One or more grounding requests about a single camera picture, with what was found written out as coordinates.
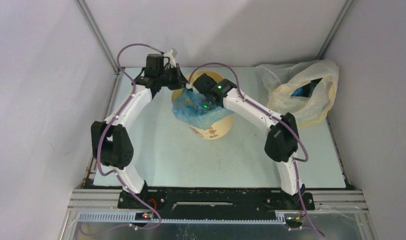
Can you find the right aluminium corner post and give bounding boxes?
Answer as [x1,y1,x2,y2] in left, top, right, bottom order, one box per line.
[316,0,358,191]

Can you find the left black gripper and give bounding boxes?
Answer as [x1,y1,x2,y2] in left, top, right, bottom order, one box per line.
[158,64,188,92]

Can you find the blue plastic trash bag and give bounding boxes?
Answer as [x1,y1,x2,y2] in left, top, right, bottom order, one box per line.
[172,89,233,130]

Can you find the dark items inside bag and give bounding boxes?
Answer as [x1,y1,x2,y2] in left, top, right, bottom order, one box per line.
[291,78,322,98]

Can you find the left aluminium corner post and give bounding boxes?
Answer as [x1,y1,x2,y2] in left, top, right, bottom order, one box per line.
[74,0,120,189]

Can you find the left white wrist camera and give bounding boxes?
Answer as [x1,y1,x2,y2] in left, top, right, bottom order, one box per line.
[162,48,178,68]

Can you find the aluminium frame rail front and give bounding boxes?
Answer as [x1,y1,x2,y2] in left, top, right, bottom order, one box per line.
[59,187,378,240]

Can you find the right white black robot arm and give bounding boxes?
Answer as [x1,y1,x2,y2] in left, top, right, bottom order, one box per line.
[192,73,304,209]

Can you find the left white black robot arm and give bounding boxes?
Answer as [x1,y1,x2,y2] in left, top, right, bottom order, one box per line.
[90,49,187,208]

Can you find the aluminium corner post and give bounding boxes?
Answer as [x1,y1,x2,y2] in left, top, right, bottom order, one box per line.
[74,0,120,189]
[316,0,358,191]

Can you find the translucent yellowish plastic bag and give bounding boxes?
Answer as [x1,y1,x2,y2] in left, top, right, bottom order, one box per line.
[255,59,339,128]

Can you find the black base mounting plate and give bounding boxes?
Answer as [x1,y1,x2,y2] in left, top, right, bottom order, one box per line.
[117,186,315,221]

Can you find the yellow cartoon trash bin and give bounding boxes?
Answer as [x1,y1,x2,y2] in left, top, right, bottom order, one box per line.
[171,88,235,140]

